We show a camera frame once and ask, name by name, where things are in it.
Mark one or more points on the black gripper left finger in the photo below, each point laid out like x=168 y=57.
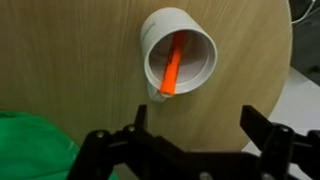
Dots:
x=133 y=153

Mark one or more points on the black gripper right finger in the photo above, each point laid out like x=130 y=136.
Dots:
x=283 y=150

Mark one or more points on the orange sharpie marker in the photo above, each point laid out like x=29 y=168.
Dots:
x=171 y=70

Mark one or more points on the green plastic bag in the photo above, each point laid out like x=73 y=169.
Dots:
x=30 y=146

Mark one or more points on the white ceramic mug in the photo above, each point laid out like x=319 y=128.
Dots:
x=156 y=30

